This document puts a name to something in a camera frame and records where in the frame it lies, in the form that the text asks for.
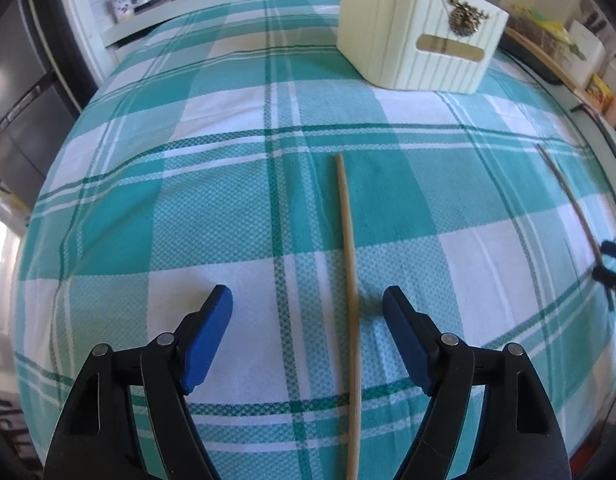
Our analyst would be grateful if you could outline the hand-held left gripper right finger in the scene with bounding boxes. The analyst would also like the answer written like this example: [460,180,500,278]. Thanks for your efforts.
[382,286,571,480]

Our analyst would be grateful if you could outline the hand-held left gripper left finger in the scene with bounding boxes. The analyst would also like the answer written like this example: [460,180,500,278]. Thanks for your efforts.
[43,284,234,480]

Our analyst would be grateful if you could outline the brown wooden chopstick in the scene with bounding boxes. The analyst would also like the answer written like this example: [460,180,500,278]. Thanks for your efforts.
[536,143,616,312]
[335,154,362,480]

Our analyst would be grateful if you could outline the cream ribbed storage box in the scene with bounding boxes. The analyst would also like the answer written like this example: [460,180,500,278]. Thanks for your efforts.
[336,0,510,95]

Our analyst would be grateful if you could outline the yellow snack packet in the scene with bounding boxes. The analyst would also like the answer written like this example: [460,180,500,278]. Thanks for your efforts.
[585,74,615,112]

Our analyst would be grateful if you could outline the wooden tray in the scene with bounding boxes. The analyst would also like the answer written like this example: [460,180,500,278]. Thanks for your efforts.
[497,24,597,112]

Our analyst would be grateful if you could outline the yellow green snack packets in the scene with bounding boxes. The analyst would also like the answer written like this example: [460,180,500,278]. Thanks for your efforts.
[508,4,573,57]

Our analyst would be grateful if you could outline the grey refrigerator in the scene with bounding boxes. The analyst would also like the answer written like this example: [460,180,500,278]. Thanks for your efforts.
[0,0,85,192]

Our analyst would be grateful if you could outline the white kitchen counter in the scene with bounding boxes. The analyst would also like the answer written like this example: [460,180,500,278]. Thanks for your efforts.
[100,0,344,51]

